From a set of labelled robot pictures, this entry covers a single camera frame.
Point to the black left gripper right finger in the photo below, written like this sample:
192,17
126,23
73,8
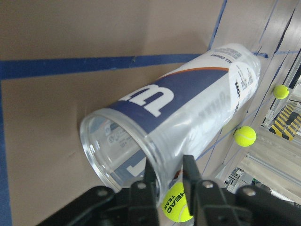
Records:
191,176

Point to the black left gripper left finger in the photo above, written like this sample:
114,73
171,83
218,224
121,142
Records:
149,174

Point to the clear tennis ball can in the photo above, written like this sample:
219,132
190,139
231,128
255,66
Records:
177,114

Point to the Wilson tennis ball near table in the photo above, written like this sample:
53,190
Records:
174,204

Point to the middle yellow tennis ball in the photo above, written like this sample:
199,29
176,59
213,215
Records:
245,136

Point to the far Head tennis ball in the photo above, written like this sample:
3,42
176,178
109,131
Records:
280,91

